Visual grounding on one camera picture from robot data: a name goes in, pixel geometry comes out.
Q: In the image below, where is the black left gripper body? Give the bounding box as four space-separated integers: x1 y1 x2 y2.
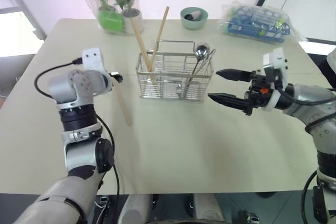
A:
110 71 124 83

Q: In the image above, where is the white plant pot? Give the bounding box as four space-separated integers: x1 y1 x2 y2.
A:
121 8 145 35

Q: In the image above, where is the pale green bowl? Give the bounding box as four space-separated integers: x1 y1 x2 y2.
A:
180 6 209 31

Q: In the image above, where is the grey rounded shape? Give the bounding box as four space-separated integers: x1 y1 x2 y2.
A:
118 194 154 224

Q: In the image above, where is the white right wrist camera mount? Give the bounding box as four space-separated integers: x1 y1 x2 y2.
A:
262 47 290 111

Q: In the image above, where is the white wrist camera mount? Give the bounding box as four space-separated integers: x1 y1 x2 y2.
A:
262 47 290 111
81 47 106 72

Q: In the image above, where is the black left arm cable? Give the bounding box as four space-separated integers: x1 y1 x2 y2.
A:
34 57 121 224

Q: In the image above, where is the metal spoon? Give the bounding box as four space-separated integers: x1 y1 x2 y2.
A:
186 40 211 90

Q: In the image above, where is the bright green plant pot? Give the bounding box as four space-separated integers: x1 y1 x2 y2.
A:
98 9 124 35

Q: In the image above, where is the grey window frame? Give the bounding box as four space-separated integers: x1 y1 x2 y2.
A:
0 0 48 57

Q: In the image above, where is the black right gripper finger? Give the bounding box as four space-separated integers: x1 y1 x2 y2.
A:
215 68 254 82
207 92 250 112

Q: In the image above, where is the blue printed package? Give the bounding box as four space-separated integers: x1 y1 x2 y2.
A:
226 5 291 44

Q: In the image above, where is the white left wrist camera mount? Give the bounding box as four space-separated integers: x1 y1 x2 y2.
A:
81 47 106 72

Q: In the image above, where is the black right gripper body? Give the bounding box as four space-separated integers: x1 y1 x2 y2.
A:
242 69 277 116

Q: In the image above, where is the grey cylindrical cup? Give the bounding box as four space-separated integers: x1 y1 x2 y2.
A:
183 9 203 22

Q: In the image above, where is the wooden chopstick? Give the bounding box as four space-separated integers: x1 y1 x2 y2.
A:
113 81 133 126
148 5 170 73
130 18 160 86

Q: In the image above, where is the clear plastic bag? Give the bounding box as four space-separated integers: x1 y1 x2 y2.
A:
218 2 300 45

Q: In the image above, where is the metal wire basket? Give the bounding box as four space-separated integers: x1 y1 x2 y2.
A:
134 40 214 103

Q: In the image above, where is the thin metal utensil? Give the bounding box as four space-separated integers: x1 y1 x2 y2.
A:
176 48 217 97

